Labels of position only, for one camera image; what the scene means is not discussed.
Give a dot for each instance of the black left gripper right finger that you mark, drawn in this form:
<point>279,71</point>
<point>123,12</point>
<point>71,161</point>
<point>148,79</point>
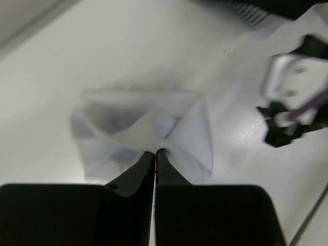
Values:
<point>187,214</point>

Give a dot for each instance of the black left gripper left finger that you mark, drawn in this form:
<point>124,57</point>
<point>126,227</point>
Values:
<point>117,213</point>

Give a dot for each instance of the white skirt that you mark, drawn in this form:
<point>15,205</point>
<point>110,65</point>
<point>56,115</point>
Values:
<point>113,128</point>

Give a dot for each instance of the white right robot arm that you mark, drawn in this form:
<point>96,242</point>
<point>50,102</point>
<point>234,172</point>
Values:
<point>295,86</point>

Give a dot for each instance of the white laundry basket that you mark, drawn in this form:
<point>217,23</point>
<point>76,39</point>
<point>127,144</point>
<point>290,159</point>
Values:
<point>265,23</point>

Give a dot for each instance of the aluminium table edge rail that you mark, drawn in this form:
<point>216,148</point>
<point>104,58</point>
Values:
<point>22,19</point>

